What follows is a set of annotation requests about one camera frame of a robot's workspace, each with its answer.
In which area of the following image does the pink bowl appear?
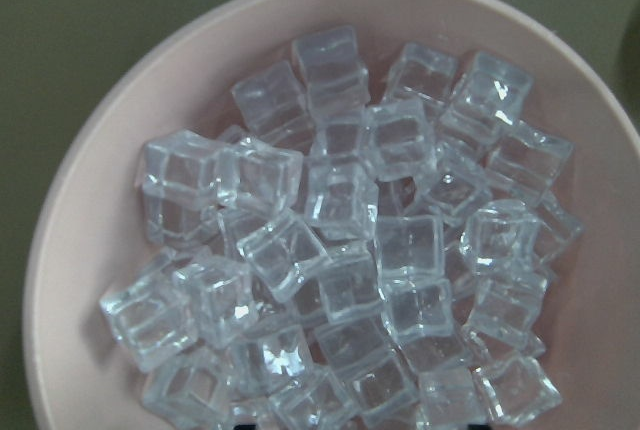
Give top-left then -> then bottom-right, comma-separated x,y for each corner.
23,0 -> 639,429

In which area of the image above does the pile of clear ice cubes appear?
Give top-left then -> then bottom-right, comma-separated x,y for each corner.
100,26 -> 582,429

